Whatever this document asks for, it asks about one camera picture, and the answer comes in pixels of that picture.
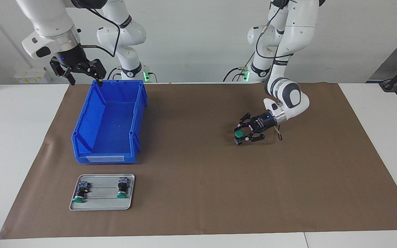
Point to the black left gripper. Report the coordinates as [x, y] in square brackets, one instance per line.
[265, 123]

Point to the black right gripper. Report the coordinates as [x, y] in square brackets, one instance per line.
[69, 58]

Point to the green push button switch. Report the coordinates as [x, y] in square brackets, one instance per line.
[81, 191]
[240, 133]
[122, 187]

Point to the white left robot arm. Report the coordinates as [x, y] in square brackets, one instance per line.
[298, 34]

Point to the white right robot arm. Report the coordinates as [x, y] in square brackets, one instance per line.
[47, 20]

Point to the blue plastic storage bin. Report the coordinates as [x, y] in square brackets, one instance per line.
[109, 120]

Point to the brown paper table mat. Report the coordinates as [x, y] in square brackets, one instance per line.
[202, 189]

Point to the grey metal tray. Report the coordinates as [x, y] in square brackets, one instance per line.
[103, 203]

